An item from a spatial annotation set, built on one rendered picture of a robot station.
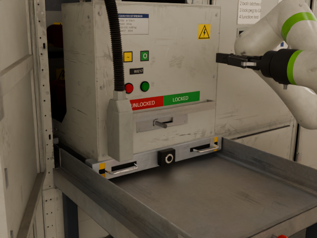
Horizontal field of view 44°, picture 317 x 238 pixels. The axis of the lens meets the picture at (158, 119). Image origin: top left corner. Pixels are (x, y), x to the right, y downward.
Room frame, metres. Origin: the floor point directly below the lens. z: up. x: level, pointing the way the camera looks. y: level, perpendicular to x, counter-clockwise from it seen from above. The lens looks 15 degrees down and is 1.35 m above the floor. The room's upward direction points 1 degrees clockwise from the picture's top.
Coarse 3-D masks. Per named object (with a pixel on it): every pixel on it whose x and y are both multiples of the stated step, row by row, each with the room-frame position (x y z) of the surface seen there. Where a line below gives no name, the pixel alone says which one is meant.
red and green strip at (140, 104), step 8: (160, 96) 1.25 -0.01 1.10; (168, 96) 1.27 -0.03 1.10; (176, 96) 1.29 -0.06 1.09; (184, 96) 1.31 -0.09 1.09; (192, 96) 1.33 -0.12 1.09; (136, 104) 1.20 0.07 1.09; (144, 104) 1.21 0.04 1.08; (152, 104) 1.23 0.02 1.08; (160, 104) 1.25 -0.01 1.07; (168, 104) 1.27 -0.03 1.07
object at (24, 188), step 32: (0, 0) 0.87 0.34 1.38; (0, 32) 0.84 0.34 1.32; (0, 64) 0.81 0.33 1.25; (32, 64) 1.14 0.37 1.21; (0, 96) 0.68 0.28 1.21; (0, 128) 0.76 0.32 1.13; (32, 128) 1.17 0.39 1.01; (0, 160) 0.62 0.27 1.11; (32, 160) 1.13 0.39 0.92; (0, 192) 0.62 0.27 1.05; (32, 192) 1.07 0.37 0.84; (0, 224) 0.62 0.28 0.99; (32, 224) 0.88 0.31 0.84
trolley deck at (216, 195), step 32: (192, 160) 1.34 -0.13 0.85; (224, 160) 1.35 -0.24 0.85; (64, 192) 1.17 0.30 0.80; (128, 192) 1.07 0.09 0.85; (160, 192) 1.07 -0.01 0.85; (192, 192) 1.07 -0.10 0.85; (224, 192) 1.08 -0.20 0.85; (256, 192) 1.08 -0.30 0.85; (288, 192) 1.08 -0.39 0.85; (128, 224) 0.88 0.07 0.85; (192, 224) 0.89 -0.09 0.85; (224, 224) 0.89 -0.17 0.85; (256, 224) 0.89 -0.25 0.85; (288, 224) 0.92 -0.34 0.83
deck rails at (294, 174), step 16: (224, 144) 1.40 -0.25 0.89; (240, 144) 1.34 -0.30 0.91; (64, 160) 1.24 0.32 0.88; (240, 160) 1.34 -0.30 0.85; (256, 160) 1.28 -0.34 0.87; (272, 160) 1.23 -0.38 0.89; (288, 160) 1.18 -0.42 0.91; (80, 176) 1.14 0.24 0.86; (96, 176) 1.05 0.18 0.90; (272, 176) 1.19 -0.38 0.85; (288, 176) 1.17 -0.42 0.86; (304, 176) 1.13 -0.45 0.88; (96, 192) 1.05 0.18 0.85; (112, 192) 0.98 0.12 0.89; (128, 208) 0.91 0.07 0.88; (144, 208) 0.85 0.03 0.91; (144, 224) 0.85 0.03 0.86; (160, 224) 0.80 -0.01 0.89
